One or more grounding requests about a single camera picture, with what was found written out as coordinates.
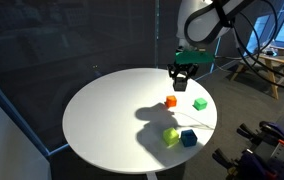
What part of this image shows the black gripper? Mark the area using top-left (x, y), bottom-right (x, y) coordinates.
top-left (166, 62), bottom-right (200, 83)

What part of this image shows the gray block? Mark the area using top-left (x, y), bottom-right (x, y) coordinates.
top-left (173, 76), bottom-right (188, 92)

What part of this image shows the orange block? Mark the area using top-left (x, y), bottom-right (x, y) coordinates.
top-left (165, 95), bottom-right (178, 108)

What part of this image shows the green block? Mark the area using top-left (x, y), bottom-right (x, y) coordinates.
top-left (192, 97), bottom-right (209, 112)

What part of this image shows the lime yellow-green block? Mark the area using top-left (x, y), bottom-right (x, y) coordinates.
top-left (162, 127), bottom-right (180, 147)

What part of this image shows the blue block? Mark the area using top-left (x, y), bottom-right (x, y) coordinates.
top-left (180, 129), bottom-right (198, 148)

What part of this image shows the clear plastic bag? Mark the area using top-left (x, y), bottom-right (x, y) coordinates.
top-left (257, 42), bottom-right (279, 57)

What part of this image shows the wooden armchair gray cushion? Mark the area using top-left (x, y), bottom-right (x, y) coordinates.
top-left (229, 45), bottom-right (284, 100)

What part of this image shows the purple orange spring clamp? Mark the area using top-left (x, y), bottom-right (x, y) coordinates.
top-left (236, 120), bottom-right (284, 149)
top-left (211, 148), bottom-right (279, 180)

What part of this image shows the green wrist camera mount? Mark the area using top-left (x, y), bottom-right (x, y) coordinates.
top-left (174, 49), bottom-right (215, 65)

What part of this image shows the blue window frame post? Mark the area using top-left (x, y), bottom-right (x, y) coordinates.
top-left (0, 66), bottom-right (72, 158)
top-left (153, 0), bottom-right (161, 70)

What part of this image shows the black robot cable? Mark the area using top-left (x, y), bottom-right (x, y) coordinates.
top-left (213, 0), bottom-right (284, 93)

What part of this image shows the white table pedestal base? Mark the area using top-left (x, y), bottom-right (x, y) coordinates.
top-left (146, 171), bottom-right (159, 180)

